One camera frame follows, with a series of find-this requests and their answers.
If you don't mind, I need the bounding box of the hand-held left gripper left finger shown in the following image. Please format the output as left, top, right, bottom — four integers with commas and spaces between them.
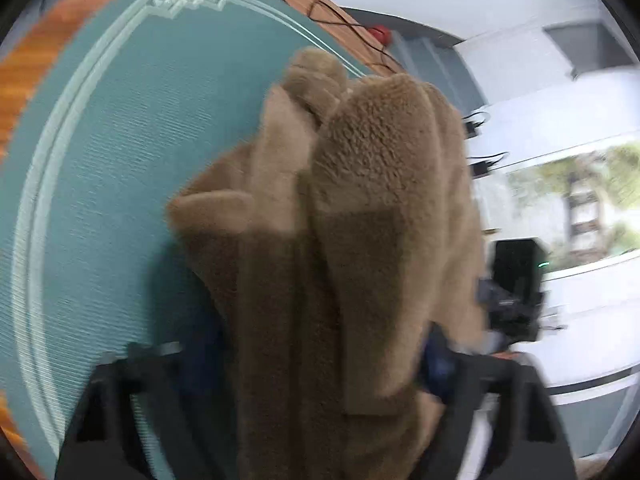
55, 305, 236, 480

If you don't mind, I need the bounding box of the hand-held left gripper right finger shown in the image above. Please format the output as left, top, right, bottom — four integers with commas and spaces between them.
415, 325, 576, 480

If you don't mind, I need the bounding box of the brown fleece garment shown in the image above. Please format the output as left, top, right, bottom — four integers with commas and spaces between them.
165, 47, 493, 480

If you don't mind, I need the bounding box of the hanging scroll painting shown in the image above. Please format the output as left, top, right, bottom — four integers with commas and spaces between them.
502, 140, 640, 281

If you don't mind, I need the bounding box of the black power adapter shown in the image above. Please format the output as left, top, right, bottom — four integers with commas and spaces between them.
462, 109, 494, 137
466, 152, 511, 177

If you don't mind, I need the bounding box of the green table mat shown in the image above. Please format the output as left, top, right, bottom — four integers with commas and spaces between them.
0, 0, 377, 480

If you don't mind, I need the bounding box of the grey step platform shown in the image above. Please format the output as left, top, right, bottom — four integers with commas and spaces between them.
345, 7, 483, 117

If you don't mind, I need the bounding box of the window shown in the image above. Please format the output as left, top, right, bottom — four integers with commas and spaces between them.
542, 17, 640, 80

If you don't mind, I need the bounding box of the round wooden table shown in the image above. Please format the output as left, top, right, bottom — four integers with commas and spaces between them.
0, 0, 408, 480

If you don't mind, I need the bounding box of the black cable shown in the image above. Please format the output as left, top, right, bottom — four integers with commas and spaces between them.
229, 0, 403, 73

